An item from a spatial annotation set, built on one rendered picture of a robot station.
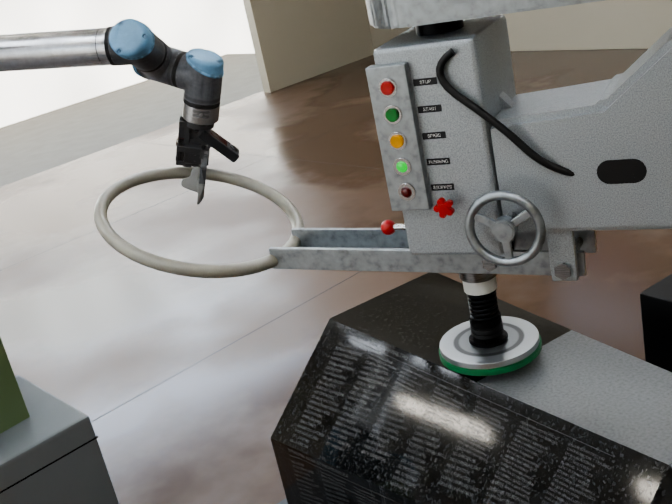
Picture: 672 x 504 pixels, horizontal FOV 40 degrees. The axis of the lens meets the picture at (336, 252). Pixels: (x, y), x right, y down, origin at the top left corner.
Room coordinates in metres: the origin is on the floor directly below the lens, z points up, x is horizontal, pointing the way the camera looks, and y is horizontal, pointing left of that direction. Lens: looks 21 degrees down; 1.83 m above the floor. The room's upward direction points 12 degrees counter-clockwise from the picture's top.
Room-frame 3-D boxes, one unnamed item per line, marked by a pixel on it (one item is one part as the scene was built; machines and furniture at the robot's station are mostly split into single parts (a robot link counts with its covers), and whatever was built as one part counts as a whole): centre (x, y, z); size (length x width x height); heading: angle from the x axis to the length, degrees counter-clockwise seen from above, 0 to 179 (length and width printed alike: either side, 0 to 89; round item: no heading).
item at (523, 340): (1.75, -0.28, 0.89); 0.21 x 0.21 x 0.01
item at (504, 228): (1.59, -0.33, 1.21); 0.15 x 0.10 x 0.15; 61
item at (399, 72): (1.68, -0.16, 1.38); 0.08 x 0.03 x 0.28; 61
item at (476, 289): (1.75, -0.28, 1.03); 0.07 x 0.07 x 0.04
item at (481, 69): (1.71, -0.35, 1.33); 0.36 x 0.22 x 0.45; 61
